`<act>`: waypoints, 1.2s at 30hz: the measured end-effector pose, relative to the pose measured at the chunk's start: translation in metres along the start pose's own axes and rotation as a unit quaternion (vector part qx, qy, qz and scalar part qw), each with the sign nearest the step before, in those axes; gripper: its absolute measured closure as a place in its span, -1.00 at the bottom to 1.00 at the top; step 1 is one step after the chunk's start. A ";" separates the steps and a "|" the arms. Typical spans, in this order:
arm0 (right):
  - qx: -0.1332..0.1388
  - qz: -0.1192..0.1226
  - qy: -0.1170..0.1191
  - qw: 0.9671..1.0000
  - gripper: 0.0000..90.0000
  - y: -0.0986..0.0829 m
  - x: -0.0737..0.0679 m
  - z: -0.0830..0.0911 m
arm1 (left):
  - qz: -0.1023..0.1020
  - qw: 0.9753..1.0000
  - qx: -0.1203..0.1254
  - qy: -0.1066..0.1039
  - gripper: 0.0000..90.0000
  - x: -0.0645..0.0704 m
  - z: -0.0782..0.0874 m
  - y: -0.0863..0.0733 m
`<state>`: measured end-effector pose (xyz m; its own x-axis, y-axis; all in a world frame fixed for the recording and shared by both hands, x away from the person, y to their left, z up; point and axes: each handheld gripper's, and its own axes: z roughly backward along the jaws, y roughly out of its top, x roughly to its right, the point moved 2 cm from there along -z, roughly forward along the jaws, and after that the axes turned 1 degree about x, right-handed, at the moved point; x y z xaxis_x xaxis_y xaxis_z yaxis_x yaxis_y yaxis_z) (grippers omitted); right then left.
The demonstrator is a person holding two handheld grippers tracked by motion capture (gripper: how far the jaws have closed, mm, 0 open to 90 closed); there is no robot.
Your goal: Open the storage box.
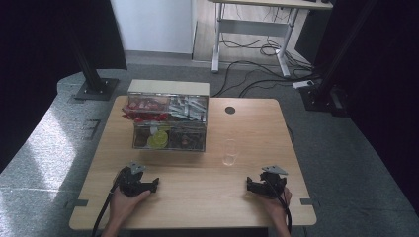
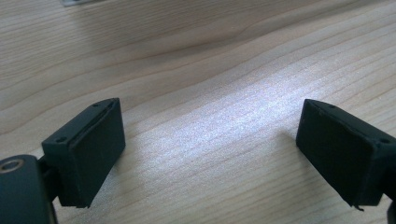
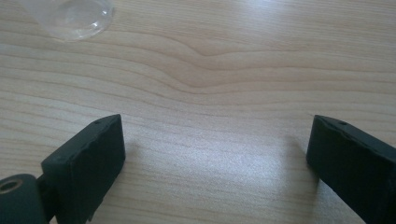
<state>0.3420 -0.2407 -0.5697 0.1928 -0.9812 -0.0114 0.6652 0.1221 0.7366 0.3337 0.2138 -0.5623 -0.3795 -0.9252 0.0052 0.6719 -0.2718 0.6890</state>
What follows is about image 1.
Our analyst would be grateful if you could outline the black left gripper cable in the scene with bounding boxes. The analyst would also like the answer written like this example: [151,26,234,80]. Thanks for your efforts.
[91,177,124,237]

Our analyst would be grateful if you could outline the brown dried pieces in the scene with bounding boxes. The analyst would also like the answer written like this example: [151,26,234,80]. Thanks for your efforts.
[134,129,149,148]

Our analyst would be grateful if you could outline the person's left hand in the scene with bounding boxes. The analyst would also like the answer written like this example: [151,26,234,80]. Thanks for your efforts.
[109,189,152,229]

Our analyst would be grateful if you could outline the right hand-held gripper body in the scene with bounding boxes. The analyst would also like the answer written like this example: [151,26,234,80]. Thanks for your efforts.
[259,165,289,198]

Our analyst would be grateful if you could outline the white power strip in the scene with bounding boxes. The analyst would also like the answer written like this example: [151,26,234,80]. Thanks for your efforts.
[292,79,316,90]

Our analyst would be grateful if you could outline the pile of white packets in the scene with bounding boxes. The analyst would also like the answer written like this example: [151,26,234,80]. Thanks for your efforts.
[169,96,209,121]

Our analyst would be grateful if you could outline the clear acrylic organizer box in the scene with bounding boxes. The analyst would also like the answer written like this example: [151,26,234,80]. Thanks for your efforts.
[126,78,210,153]

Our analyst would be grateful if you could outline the person's right hand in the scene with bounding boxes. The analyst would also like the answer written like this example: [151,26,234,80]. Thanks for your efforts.
[259,186,293,229]

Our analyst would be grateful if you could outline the yellow dried fruit slices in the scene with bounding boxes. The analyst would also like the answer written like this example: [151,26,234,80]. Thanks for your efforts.
[146,129,170,149]

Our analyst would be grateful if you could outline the black curtain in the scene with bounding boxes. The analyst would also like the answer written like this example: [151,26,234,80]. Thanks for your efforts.
[0,0,128,173]
[293,0,419,216]

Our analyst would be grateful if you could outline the white frame desk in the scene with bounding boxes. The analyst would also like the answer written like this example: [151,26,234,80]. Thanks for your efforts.
[209,0,334,79]

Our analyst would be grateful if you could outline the metal floor socket cover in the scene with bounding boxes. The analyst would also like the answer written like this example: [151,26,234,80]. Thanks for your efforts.
[80,118,102,141]

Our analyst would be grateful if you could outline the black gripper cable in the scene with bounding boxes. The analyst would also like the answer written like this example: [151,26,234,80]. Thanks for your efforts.
[91,177,124,237]
[263,173,293,235]

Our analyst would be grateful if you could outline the pile of red packets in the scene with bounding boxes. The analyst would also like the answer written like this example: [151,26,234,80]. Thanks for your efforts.
[122,99,170,123]

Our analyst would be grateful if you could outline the black metal stand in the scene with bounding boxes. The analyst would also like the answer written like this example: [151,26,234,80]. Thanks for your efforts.
[298,0,379,119]
[65,19,120,102]

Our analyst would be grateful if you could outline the tangle of black floor cables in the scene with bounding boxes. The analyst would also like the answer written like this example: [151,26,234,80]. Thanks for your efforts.
[210,31,322,99]

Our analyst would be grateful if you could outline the dark dried tea pieces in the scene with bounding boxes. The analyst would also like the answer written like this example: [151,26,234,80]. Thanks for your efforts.
[169,129,206,150]

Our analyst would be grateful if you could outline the clear drinking glass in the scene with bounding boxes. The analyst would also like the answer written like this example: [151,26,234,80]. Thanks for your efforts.
[221,137,238,167]

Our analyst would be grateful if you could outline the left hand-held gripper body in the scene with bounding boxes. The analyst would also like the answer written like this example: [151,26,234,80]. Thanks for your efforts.
[117,160,156,198]

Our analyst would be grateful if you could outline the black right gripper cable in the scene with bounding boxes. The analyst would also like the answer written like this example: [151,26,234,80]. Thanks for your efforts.
[263,173,293,235]

